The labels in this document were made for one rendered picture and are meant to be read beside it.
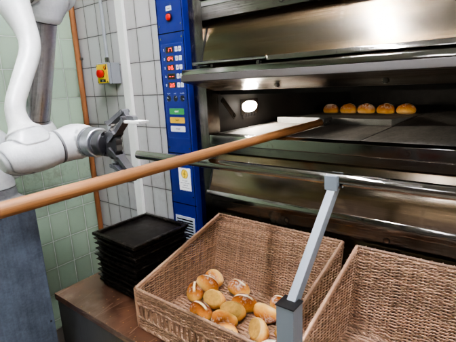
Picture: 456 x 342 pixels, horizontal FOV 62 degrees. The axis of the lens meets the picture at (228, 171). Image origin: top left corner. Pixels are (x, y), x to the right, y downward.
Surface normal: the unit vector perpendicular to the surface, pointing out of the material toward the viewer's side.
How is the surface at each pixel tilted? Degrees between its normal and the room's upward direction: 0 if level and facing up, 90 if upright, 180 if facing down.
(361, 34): 70
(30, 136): 59
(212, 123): 90
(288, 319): 90
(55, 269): 90
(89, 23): 90
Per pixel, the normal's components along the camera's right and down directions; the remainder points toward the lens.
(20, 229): 0.73, 0.12
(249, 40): -0.59, -0.14
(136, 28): -0.62, 0.21
